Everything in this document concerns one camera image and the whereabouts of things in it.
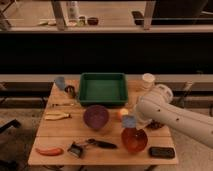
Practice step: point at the red chili pepper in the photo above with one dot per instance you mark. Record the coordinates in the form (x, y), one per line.
(50, 152)

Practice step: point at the blue sponge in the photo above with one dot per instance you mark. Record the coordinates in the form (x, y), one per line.
(128, 121)

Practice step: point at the bunch of dark grapes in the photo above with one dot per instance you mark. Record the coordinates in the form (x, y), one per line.
(154, 125)

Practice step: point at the dark bowl on shelf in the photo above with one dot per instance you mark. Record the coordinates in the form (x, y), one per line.
(93, 21)

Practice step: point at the black metal clip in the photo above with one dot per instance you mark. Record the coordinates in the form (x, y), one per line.
(76, 150)

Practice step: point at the black handled utensil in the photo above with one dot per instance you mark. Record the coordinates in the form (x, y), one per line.
(101, 144)

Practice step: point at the red bowl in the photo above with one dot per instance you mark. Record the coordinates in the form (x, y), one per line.
(134, 140)

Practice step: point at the small metal cup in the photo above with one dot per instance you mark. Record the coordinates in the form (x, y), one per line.
(70, 90)

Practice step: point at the green plastic tray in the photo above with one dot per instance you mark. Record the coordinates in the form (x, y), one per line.
(108, 89)

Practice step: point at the small jar on shelf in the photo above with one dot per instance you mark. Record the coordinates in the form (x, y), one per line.
(82, 20)

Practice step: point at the blue cup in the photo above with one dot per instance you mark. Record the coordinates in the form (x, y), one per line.
(60, 83)

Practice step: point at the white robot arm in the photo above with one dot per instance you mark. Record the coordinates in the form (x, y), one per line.
(155, 105)

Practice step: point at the apple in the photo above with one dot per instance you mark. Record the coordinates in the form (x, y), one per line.
(121, 113)

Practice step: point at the banana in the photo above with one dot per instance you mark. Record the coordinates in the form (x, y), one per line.
(53, 117)

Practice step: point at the clear bottle on shelf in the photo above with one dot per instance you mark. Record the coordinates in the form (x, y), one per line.
(72, 11)

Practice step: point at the purple bowl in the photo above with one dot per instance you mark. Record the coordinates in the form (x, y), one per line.
(96, 116)

